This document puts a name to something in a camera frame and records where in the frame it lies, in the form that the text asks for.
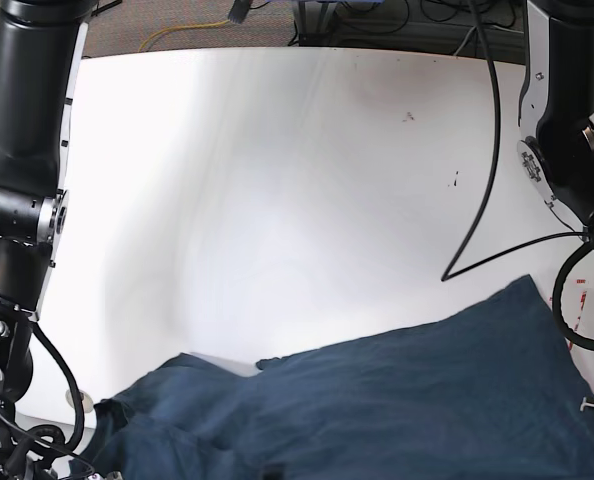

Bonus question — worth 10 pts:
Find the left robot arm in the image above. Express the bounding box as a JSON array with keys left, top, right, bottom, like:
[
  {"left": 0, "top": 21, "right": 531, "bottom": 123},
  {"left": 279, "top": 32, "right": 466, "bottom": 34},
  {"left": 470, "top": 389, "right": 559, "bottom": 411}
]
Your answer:
[{"left": 517, "top": 1, "right": 594, "bottom": 352}]

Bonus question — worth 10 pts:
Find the left table grommet hole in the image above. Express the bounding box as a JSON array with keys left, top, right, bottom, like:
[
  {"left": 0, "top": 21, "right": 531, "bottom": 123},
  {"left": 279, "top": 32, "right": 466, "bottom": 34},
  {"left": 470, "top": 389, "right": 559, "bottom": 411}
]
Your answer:
[{"left": 64, "top": 389, "right": 94, "bottom": 412}]

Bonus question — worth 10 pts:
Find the red tape rectangle marking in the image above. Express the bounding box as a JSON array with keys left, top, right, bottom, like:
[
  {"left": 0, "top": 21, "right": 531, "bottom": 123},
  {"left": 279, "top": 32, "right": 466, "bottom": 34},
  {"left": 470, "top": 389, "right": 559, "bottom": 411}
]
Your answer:
[{"left": 561, "top": 277, "right": 589, "bottom": 333}]

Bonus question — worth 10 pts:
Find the dark blue T-shirt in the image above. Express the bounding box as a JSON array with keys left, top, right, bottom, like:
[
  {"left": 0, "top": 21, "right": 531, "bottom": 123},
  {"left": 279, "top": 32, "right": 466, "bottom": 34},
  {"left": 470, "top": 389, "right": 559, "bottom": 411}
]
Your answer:
[{"left": 83, "top": 276, "right": 594, "bottom": 479}]

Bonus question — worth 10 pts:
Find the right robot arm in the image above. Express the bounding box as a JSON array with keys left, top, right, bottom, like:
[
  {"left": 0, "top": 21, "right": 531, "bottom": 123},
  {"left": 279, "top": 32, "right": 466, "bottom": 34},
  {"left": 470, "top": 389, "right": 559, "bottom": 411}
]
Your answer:
[{"left": 0, "top": 1, "right": 94, "bottom": 479}]

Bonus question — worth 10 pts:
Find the yellow cable on floor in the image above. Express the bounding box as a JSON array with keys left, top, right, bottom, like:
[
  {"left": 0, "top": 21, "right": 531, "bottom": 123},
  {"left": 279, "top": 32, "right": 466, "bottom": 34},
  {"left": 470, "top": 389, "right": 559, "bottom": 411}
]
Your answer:
[{"left": 137, "top": 13, "right": 231, "bottom": 54}]

